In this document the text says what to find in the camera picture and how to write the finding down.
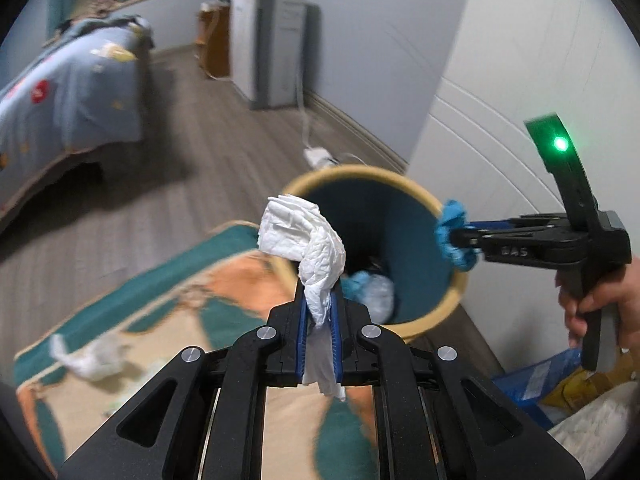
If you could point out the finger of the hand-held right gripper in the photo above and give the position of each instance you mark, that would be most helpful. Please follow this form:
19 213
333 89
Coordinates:
540 219
500 235

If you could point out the wooden cabinet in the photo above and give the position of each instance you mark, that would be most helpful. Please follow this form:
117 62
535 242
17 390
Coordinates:
212 40

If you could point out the beige bin with teal lining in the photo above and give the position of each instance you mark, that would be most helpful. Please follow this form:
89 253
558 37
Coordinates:
400 240

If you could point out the grey cabinet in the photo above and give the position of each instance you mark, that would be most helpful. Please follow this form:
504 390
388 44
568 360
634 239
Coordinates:
275 45

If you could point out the crumpled white tissue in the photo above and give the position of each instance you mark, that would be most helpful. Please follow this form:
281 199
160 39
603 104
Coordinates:
95 357

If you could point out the white power strip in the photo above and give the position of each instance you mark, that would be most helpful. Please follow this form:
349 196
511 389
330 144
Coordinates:
320 157

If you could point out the blue printed blanket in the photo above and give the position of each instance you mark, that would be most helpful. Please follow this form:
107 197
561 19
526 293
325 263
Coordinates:
60 100

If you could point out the brown cardboard piece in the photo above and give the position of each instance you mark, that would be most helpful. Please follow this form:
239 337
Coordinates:
605 385

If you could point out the white wardrobe door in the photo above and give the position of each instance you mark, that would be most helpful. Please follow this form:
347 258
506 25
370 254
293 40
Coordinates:
500 60

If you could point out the white tissue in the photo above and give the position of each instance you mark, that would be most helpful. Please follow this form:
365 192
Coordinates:
300 240
95 357

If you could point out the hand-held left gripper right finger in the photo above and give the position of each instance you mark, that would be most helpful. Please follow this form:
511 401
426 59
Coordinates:
336 340

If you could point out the teal and orange rug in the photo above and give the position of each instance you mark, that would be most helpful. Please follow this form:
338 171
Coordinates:
165 305

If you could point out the person's right hand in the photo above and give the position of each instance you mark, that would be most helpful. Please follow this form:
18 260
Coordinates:
627 305

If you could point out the crumpled white plastic bag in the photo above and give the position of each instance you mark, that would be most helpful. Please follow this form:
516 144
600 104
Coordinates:
377 297

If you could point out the blue plastic bag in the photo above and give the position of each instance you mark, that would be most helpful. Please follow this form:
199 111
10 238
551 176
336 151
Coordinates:
535 380

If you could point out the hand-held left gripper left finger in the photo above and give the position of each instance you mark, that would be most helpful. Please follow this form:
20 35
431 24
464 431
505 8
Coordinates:
300 335

